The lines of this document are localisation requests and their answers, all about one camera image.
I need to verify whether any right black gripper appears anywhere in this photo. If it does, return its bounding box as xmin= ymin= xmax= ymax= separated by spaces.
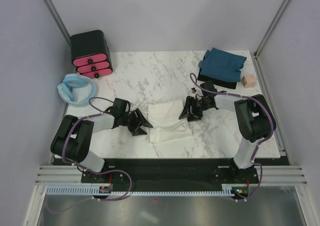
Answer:
xmin=178 ymin=96 xmax=211 ymax=123

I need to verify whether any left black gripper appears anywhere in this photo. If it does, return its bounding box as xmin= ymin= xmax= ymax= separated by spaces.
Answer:
xmin=120 ymin=108 xmax=153 ymax=136

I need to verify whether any white t shirt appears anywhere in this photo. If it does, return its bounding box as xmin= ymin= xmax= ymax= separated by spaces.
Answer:
xmin=147 ymin=100 xmax=193 ymax=143

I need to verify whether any black pink drawer box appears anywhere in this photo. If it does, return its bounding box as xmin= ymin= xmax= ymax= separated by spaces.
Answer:
xmin=70 ymin=30 xmax=113 ymax=79

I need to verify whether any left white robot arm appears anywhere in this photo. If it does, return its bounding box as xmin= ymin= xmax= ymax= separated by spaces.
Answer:
xmin=50 ymin=98 xmax=153 ymax=182

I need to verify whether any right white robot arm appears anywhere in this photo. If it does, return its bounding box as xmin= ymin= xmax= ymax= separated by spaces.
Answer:
xmin=179 ymin=82 xmax=277 ymax=183

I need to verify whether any folded teal t shirt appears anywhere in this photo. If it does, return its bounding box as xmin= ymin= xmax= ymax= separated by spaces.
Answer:
xmin=198 ymin=48 xmax=247 ymax=83

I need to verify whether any small pink cube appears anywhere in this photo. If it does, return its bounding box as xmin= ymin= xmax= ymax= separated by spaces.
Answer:
xmin=241 ymin=74 xmax=258 ymax=88

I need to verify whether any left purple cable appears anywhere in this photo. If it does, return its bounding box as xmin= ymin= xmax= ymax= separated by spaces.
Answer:
xmin=44 ymin=97 xmax=133 ymax=213

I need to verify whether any purple cable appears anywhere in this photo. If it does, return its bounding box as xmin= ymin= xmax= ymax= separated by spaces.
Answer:
xmin=44 ymin=97 xmax=133 ymax=213
xmin=189 ymin=72 xmax=275 ymax=203

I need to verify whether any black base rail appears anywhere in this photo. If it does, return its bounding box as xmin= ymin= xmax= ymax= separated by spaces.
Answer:
xmin=52 ymin=157 xmax=291 ymax=201

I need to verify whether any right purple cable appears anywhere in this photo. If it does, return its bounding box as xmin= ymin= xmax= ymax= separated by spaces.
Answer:
xmin=189 ymin=72 xmax=275 ymax=203

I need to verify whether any white slotted cable duct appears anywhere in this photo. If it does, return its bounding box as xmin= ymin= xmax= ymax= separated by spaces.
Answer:
xmin=45 ymin=184 xmax=235 ymax=196

